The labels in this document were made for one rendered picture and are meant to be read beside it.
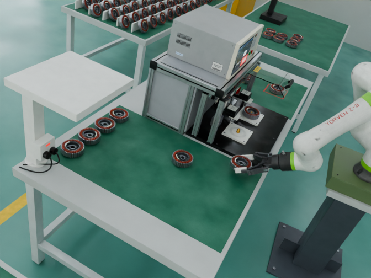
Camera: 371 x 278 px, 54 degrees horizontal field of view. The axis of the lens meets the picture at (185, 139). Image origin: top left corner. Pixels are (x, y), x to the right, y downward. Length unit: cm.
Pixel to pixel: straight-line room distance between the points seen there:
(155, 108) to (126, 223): 79
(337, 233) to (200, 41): 139
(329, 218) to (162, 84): 125
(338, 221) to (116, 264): 135
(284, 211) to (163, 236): 160
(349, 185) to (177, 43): 119
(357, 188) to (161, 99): 116
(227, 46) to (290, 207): 159
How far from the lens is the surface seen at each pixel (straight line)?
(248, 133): 222
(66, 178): 176
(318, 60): 379
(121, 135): 201
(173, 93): 202
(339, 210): 232
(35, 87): 150
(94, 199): 167
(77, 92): 147
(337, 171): 216
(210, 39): 196
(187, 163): 186
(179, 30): 203
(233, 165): 188
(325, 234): 245
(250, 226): 278
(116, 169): 181
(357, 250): 309
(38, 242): 221
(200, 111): 200
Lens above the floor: 199
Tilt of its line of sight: 37 degrees down
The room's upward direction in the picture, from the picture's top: 15 degrees clockwise
